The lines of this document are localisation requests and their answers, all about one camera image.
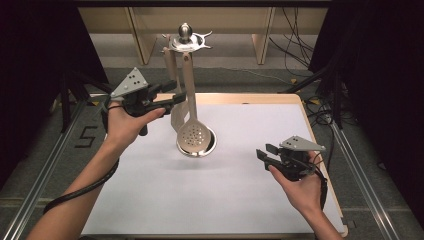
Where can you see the beige solid spatula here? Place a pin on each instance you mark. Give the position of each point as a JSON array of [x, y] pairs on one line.
[[171, 66]]

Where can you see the black tripod stand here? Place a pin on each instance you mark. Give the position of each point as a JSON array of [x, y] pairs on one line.
[[65, 100], [337, 100]]

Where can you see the person's right hand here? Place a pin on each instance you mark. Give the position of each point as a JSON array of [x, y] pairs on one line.
[[305, 193]]

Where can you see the steel utensil stand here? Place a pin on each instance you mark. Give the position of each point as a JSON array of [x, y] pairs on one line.
[[185, 33]]

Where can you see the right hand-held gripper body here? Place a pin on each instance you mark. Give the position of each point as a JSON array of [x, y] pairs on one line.
[[295, 163]]

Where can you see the aluminium floor rail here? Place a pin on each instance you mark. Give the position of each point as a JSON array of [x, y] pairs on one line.
[[366, 186], [43, 176]]

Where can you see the person's left hand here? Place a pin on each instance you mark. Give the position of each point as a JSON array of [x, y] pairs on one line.
[[121, 128]]

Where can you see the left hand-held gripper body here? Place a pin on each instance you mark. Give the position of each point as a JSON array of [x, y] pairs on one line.
[[133, 88]]

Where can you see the wooden shelf unit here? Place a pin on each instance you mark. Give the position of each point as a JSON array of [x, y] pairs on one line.
[[233, 20]]

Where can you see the beige skimmer spoon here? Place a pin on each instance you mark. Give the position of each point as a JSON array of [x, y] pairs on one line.
[[195, 136]]

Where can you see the dark curtain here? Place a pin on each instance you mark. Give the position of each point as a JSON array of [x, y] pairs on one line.
[[33, 66], [383, 83]]

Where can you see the white table sheet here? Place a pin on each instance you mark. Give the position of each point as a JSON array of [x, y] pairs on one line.
[[216, 200]]

